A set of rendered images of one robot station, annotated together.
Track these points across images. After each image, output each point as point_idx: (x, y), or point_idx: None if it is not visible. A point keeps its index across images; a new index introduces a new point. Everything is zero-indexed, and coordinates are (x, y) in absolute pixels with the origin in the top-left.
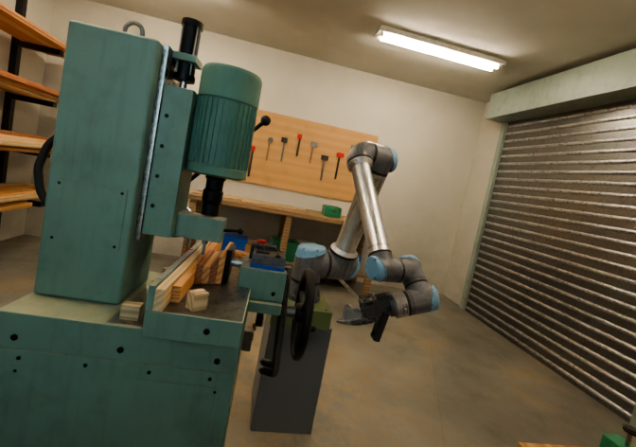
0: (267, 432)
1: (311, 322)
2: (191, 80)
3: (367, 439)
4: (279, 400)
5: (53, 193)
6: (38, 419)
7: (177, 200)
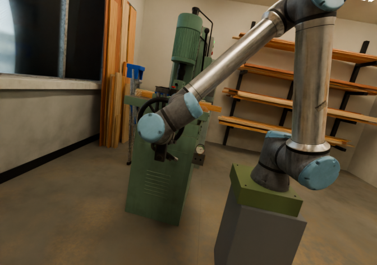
0: (214, 260)
1: (139, 112)
2: None
3: None
4: (220, 242)
5: None
6: None
7: (175, 74)
